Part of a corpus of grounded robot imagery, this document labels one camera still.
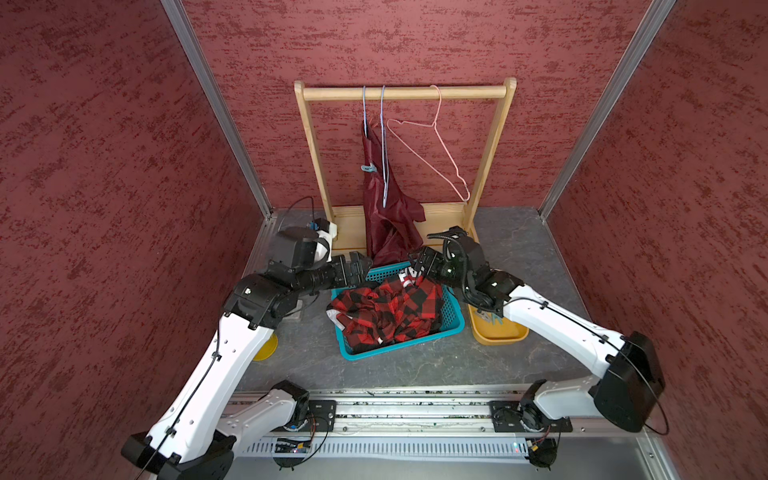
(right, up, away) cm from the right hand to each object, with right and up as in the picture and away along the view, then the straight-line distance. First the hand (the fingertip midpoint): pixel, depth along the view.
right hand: (415, 266), depth 79 cm
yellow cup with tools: (-43, -25, +6) cm, 50 cm away
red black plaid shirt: (-7, -13, +4) cm, 15 cm away
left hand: (-15, 0, -12) cm, 20 cm away
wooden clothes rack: (+13, +16, +39) cm, 44 cm away
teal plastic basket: (+11, -16, +6) cm, 20 cm away
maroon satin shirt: (-6, +14, +25) cm, 29 cm away
